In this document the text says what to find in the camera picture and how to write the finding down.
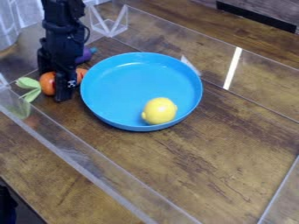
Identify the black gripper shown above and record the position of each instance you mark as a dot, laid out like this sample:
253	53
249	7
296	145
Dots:
61	47

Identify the orange toy carrot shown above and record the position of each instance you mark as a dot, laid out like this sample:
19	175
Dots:
41	86

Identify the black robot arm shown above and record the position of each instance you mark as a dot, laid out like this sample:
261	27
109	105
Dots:
63	12

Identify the blue round tray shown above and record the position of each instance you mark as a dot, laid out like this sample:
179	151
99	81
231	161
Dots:
124	81

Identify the purple toy eggplant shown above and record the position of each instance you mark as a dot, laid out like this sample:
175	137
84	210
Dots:
87	55

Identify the white grid curtain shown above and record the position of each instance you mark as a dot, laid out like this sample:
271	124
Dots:
17	14

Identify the yellow toy lemon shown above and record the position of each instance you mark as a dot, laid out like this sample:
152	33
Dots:
159	111

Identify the clear acrylic enclosure wall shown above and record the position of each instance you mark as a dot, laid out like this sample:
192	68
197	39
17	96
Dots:
221	168

